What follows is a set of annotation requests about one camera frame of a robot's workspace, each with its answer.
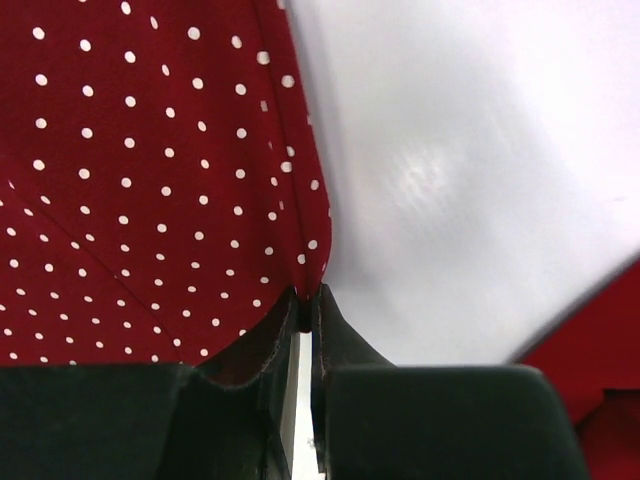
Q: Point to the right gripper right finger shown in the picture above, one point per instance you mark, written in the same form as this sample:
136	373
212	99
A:
376	420

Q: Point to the folded plain red skirt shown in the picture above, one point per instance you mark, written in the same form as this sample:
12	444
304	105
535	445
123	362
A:
591	357

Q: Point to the red polka dot skirt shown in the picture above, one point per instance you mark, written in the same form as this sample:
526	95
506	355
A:
160	185

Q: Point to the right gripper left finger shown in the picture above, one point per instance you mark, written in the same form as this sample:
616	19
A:
231	417

